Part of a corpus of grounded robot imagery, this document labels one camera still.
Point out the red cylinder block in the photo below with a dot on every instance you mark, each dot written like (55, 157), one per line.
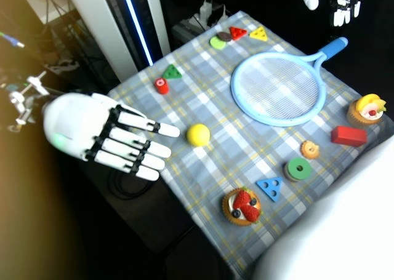
(162, 86)

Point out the green triangle block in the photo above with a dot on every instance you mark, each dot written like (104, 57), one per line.
(172, 74)

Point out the white equipment box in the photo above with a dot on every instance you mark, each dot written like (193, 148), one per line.
(34, 0)

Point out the yellow fruit toy cupcake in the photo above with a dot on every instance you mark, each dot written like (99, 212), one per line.
(366, 112)

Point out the light blue toy racket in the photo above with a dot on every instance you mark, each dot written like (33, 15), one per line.
(277, 89)

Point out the yellow triangle block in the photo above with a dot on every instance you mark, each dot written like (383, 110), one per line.
(259, 35)

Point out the red triangle block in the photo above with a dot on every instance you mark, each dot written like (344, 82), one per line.
(237, 33)

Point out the white column with blue light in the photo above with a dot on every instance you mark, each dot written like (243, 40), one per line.
(98, 21)

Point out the power strip with white plugs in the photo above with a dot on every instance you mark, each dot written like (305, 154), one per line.
(191, 27)

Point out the yellow ball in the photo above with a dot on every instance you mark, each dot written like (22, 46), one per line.
(198, 135)

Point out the orange toy cookie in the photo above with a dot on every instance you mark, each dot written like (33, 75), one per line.
(309, 149)

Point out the strawberry toy cupcake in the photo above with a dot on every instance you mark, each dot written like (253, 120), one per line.
(242, 206)

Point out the blue triangle block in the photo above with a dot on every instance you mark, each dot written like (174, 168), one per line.
(267, 185)

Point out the blue plaid tablecloth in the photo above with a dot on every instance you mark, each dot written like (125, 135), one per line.
(215, 169)

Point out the red rectangular block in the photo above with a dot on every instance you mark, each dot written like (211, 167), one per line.
(348, 136)

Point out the white robot body shell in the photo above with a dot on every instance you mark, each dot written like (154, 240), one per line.
(338, 224)

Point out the brown oval disc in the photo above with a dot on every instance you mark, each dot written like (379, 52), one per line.
(224, 36)

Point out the green round disc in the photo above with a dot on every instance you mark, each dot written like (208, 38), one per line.
(217, 44)

